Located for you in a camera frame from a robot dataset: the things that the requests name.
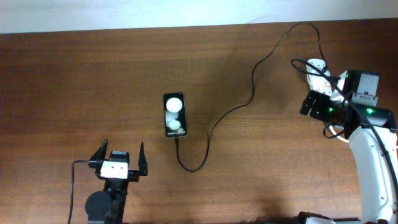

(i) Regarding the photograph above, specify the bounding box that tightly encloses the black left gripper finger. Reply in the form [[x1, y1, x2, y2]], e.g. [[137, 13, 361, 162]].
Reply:
[[88, 139, 108, 169], [138, 142, 148, 176]]

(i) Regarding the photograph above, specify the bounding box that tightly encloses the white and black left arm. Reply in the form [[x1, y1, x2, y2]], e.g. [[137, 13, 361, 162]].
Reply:
[[85, 140, 148, 224]]

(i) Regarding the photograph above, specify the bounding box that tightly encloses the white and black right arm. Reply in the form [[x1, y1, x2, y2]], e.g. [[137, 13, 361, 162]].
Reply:
[[300, 68, 397, 223]]

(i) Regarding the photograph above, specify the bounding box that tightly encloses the white power strip cord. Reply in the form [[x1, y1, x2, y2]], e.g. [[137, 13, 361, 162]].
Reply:
[[328, 124, 351, 143]]

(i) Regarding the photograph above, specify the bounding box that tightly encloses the white power strip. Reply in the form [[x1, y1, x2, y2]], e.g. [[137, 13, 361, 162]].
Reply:
[[306, 58, 332, 96]]

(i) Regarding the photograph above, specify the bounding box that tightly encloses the black USB-C charger cable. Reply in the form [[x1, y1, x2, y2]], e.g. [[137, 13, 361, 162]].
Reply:
[[174, 21, 328, 173]]

